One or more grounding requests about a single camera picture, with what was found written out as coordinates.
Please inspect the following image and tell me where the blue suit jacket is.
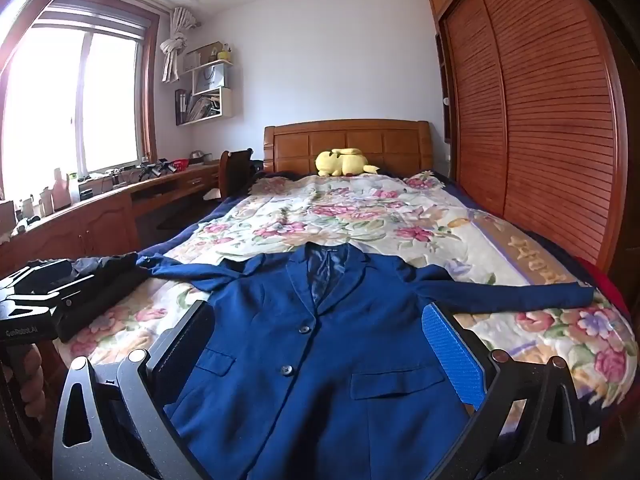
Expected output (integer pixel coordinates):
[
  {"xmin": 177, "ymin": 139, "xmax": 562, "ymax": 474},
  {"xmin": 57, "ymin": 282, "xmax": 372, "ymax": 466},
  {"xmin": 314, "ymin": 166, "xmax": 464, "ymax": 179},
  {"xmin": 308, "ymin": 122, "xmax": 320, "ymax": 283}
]
[{"xmin": 137, "ymin": 242, "xmax": 596, "ymax": 480}]

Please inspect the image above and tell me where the yellow plush toy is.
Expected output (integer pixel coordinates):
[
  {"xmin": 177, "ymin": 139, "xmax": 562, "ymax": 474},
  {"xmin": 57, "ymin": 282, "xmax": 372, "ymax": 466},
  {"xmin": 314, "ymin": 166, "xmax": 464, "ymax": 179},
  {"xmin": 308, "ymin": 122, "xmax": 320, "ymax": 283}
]
[{"xmin": 315, "ymin": 148, "xmax": 381, "ymax": 177}]

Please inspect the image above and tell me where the person's left hand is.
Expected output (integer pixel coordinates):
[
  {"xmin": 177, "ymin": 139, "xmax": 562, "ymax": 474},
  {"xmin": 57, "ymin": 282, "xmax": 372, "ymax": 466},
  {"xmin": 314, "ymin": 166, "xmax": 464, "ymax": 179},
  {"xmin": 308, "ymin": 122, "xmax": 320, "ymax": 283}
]
[{"xmin": 0, "ymin": 345, "xmax": 48, "ymax": 441}]

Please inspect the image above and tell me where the cardboard box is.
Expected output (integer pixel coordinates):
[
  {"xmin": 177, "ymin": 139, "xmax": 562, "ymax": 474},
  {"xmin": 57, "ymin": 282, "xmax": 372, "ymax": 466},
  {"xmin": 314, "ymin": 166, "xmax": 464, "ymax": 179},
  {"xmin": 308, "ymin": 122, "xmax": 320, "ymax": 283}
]
[{"xmin": 182, "ymin": 42, "xmax": 224, "ymax": 73}]

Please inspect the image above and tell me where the wooden bed headboard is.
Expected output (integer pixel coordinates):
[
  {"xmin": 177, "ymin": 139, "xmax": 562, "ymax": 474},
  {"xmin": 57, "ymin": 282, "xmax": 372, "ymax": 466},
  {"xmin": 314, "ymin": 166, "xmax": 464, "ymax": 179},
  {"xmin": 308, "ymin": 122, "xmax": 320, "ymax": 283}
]
[{"xmin": 263, "ymin": 120, "xmax": 433, "ymax": 178}]

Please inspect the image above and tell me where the window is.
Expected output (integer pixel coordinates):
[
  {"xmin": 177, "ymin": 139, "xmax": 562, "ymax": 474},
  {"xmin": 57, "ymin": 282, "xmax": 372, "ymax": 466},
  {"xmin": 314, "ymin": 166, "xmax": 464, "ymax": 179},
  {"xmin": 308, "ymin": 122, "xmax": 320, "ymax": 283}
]
[{"xmin": 0, "ymin": 7, "xmax": 161, "ymax": 201}]

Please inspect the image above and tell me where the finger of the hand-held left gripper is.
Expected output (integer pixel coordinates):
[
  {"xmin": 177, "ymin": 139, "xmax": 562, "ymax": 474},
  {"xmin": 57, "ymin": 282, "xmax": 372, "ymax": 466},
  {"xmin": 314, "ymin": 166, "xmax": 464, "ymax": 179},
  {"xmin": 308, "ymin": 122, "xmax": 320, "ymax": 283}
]
[
  {"xmin": 7, "ymin": 259, "xmax": 76, "ymax": 295},
  {"xmin": 54, "ymin": 259, "xmax": 147, "ymax": 343}
]

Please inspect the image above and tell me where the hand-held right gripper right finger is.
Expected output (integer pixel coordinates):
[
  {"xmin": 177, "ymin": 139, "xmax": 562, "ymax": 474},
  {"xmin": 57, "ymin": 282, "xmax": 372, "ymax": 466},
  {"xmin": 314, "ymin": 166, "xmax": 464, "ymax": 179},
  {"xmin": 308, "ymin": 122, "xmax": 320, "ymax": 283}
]
[{"xmin": 421, "ymin": 301, "xmax": 588, "ymax": 480}]

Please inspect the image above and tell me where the white wall shelf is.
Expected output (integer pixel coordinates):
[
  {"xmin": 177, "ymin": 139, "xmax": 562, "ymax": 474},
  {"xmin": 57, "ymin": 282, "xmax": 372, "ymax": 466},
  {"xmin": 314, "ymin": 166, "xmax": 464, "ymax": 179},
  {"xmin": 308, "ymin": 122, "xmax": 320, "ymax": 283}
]
[{"xmin": 175, "ymin": 57, "xmax": 236, "ymax": 127}]

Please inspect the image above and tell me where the floral blanket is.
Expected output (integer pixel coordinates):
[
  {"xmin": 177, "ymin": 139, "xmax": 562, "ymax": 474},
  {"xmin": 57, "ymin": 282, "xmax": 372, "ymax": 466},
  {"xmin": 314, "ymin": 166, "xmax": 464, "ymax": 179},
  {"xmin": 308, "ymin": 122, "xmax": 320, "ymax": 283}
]
[{"xmin": 55, "ymin": 172, "xmax": 640, "ymax": 411}]

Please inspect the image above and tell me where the tied beige curtain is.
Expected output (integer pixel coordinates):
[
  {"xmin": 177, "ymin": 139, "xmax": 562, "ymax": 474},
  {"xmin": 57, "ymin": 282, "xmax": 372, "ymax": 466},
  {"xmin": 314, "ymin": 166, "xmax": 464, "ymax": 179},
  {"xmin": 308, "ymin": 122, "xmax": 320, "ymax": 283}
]
[{"xmin": 159, "ymin": 7, "xmax": 199, "ymax": 83}]

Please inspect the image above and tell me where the red bed sheet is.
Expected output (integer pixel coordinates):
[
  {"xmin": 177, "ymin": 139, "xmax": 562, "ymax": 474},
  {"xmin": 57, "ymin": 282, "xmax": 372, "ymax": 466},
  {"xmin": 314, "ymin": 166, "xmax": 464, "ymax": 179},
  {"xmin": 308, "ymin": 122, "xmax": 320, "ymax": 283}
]
[{"xmin": 575, "ymin": 255, "xmax": 633, "ymax": 326}]

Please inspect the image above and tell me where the wooden chair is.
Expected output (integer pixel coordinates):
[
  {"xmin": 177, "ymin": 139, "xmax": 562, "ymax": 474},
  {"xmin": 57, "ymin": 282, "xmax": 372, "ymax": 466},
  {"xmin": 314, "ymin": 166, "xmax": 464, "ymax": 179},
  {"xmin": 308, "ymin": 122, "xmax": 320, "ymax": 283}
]
[{"xmin": 217, "ymin": 149, "xmax": 255, "ymax": 202}]

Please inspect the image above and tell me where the white paper bag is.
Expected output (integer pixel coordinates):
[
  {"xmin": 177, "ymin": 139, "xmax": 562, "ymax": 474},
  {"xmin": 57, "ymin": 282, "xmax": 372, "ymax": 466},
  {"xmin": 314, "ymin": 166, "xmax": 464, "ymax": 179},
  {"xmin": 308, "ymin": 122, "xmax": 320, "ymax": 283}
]
[{"xmin": 192, "ymin": 62, "xmax": 227, "ymax": 94}]

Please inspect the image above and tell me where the dark grey cloth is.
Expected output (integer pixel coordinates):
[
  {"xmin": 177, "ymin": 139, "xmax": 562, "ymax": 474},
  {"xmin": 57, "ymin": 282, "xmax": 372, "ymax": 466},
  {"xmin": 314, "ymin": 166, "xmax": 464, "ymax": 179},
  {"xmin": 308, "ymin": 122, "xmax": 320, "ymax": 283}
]
[{"xmin": 72, "ymin": 252, "xmax": 140, "ymax": 277}]

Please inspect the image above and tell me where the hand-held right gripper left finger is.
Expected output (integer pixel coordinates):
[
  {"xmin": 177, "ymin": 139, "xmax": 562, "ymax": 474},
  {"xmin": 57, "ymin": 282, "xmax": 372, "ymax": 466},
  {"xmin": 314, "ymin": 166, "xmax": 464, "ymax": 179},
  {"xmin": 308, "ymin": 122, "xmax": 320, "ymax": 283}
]
[{"xmin": 52, "ymin": 300, "xmax": 217, "ymax": 480}]

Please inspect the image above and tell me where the wooden louvered wardrobe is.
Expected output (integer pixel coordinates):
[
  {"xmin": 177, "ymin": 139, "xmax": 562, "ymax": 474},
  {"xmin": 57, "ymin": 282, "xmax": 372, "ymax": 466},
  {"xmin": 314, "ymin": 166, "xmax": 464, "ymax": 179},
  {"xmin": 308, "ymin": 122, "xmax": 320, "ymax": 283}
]
[{"xmin": 427, "ymin": 0, "xmax": 632, "ymax": 281}]

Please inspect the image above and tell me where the wooden desk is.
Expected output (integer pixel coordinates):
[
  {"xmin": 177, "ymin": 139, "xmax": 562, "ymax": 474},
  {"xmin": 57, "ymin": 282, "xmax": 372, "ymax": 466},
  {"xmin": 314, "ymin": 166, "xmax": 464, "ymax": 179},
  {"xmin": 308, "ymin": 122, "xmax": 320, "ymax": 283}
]
[{"xmin": 0, "ymin": 160, "xmax": 222, "ymax": 311}]

